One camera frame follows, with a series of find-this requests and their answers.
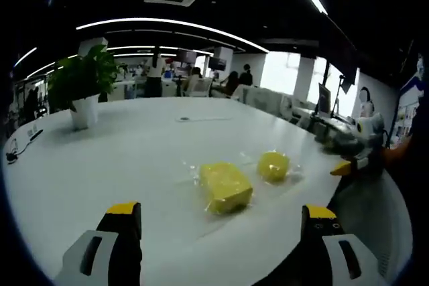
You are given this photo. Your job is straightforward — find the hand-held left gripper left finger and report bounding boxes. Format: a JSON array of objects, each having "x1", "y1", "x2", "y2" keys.
[{"x1": 52, "y1": 201, "x2": 143, "y2": 286}]

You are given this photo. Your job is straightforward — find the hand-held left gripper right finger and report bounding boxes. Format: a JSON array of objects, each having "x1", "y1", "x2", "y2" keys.
[{"x1": 300, "y1": 204, "x2": 390, "y2": 286}]

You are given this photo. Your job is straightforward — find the small rounded yellow silicone block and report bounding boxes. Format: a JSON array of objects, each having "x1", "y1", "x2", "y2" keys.
[{"x1": 256, "y1": 151, "x2": 291, "y2": 184}]

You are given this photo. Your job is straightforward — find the rectangular yellow silicone block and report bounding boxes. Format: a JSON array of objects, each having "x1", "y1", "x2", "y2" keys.
[{"x1": 198, "y1": 161, "x2": 254, "y2": 215}]

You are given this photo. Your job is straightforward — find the person's right hand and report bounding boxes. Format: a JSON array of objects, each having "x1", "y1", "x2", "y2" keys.
[{"x1": 382, "y1": 135, "x2": 413, "y2": 169}]

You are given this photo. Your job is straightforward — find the black stand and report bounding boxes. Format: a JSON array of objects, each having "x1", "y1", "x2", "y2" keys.
[{"x1": 333, "y1": 74, "x2": 348, "y2": 118}]

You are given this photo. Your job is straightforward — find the grey mesh office chair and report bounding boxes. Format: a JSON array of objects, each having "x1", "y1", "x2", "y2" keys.
[{"x1": 326, "y1": 167, "x2": 414, "y2": 284}]

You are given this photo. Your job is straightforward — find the computer monitor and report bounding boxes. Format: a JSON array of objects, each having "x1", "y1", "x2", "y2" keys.
[{"x1": 318, "y1": 82, "x2": 332, "y2": 115}]

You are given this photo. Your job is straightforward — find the white office chair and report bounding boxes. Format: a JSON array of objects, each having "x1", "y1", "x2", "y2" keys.
[{"x1": 189, "y1": 78, "x2": 215, "y2": 98}]

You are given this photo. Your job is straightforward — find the green potted plant white pot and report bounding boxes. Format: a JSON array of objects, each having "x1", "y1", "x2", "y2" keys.
[{"x1": 46, "y1": 44, "x2": 121, "y2": 131}]

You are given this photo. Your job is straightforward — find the short ceiling light strip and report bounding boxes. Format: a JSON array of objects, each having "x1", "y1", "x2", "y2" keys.
[{"x1": 13, "y1": 46, "x2": 38, "y2": 68}]

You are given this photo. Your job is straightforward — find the long curved ceiling light strip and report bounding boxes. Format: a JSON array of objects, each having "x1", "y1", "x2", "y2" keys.
[{"x1": 75, "y1": 17, "x2": 270, "y2": 54}]

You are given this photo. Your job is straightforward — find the wall poster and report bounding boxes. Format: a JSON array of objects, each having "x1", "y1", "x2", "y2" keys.
[{"x1": 393, "y1": 54, "x2": 426, "y2": 141}]

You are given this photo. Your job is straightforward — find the black cable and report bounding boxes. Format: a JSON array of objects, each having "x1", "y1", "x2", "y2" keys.
[{"x1": 5, "y1": 129, "x2": 44, "y2": 165}]

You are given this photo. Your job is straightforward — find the table cable grommet cover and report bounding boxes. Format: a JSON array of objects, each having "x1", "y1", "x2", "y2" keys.
[{"x1": 175, "y1": 116, "x2": 233, "y2": 123}]

